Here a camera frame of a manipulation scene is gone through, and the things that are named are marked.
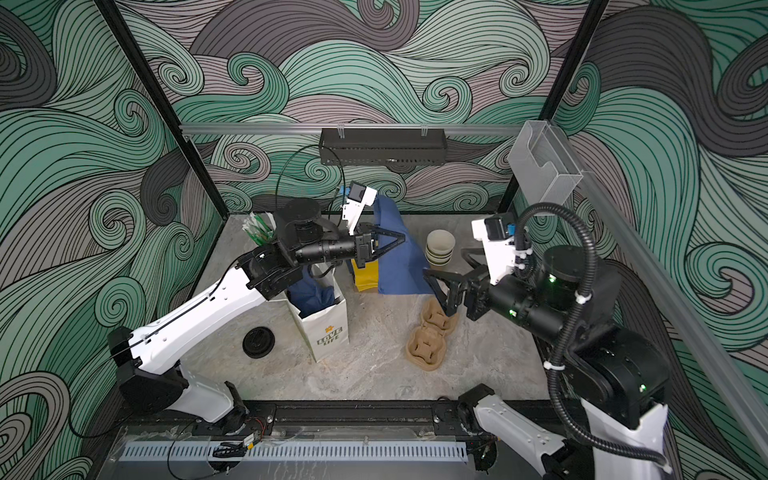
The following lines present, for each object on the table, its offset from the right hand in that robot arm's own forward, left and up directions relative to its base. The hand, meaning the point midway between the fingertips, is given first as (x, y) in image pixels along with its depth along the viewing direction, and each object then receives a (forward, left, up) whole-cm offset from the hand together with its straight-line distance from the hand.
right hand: (446, 263), depth 48 cm
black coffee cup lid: (+2, +46, -43) cm, 63 cm away
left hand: (+7, +6, -2) cm, 10 cm away
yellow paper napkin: (+23, +16, -42) cm, 50 cm away
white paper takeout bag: (+1, +25, -30) cm, 39 cm away
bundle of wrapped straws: (+35, +50, -30) cm, 68 cm away
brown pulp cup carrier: (+2, -2, -44) cm, 44 cm away
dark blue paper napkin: (+9, +31, -28) cm, 42 cm away
